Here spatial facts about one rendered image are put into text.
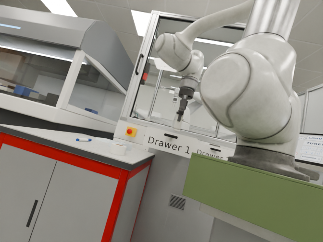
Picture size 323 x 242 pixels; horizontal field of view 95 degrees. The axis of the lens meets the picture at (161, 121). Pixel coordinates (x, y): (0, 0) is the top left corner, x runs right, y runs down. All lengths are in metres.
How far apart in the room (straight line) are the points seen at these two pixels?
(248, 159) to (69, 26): 1.43
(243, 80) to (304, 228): 0.28
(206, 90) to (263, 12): 0.23
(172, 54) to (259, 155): 0.49
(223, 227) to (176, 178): 0.73
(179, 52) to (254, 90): 0.45
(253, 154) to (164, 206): 0.88
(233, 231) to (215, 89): 0.36
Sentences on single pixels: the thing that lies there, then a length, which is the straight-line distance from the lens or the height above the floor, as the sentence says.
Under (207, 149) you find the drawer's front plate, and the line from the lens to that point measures 1.16.
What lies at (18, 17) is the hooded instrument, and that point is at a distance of 1.85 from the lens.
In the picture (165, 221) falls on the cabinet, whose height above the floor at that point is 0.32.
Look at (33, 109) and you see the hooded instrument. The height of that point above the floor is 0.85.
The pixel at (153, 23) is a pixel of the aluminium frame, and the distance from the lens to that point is 1.59.
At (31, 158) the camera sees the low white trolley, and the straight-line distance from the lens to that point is 0.83.
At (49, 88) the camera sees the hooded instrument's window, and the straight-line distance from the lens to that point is 1.35.
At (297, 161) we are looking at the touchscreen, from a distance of 1.31.
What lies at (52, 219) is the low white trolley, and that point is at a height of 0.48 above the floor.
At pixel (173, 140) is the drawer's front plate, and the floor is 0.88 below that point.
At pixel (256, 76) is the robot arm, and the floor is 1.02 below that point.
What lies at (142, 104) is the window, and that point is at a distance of 1.25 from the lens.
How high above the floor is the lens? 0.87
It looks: 7 degrees up
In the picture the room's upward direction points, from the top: 15 degrees clockwise
